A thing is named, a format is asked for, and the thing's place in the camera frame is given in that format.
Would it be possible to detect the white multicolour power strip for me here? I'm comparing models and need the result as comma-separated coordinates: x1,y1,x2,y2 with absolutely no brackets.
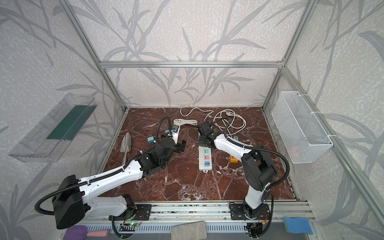
199,135,212,173

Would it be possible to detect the orange power strip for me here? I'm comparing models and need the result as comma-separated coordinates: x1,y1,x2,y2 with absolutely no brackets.
230,156,239,163

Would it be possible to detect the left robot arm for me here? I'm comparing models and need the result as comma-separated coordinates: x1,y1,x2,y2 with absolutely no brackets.
35,135,187,230

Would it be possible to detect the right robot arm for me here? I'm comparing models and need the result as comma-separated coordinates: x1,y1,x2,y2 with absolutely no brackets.
197,121,290,219

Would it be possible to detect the grey garden trowel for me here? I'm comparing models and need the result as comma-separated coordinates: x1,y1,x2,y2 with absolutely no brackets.
120,132,132,165

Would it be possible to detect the grey sponge block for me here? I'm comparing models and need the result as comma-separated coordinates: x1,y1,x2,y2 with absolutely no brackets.
171,221,207,240

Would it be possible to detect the purple pink brush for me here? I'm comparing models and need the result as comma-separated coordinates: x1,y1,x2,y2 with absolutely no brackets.
63,226,110,240

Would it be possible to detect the blue sponge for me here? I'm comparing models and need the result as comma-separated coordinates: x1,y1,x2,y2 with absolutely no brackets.
283,217,313,235

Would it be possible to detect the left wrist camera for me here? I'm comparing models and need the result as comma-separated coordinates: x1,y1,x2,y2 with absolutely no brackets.
170,125,180,145

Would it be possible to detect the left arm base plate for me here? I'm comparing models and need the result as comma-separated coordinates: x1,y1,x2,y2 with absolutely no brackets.
114,204,152,221

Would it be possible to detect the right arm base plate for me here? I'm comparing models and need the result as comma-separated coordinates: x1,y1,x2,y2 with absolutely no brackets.
229,202,271,222

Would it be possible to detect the white wire mesh basket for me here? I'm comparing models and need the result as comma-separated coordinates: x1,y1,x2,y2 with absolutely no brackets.
272,91,333,164

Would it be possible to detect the clear plastic wall tray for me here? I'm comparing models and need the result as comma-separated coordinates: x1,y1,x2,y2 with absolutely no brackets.
9,94,97,163

